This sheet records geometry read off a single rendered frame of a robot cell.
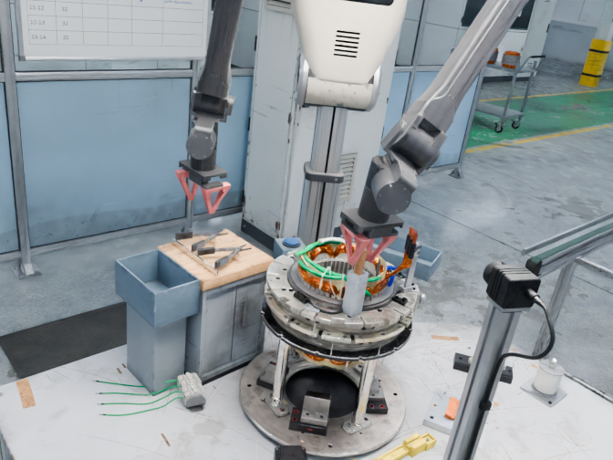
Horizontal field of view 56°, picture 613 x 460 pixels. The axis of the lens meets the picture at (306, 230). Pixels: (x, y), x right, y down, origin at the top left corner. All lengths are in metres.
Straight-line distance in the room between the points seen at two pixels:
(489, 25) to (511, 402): 0.93
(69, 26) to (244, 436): 2.32
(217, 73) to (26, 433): 0.81
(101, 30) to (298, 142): 1.20
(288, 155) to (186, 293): 2.28
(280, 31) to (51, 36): 1.20
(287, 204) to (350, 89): 2.08
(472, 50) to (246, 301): 0.73
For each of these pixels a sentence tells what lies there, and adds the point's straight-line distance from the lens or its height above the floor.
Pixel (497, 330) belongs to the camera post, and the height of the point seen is 1.32.
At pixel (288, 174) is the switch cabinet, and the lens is 3.49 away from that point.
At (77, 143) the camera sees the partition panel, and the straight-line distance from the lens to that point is 3.32.
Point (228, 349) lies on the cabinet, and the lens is 1.41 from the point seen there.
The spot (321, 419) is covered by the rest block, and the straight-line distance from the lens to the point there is 1.28.
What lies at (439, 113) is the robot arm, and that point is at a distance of 0.99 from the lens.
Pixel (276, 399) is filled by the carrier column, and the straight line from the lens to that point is 1.32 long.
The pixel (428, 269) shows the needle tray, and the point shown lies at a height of 1.05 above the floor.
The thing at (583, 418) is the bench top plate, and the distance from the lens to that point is 1.63.
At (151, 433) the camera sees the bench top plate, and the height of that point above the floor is 0.78.
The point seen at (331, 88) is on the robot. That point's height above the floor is 1.42.
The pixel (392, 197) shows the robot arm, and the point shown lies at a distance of 0.92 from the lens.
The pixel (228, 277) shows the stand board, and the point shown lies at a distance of 1.28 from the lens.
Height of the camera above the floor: 1.69
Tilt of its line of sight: 24 degrees down
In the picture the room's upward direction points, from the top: 8 degrees clockwise
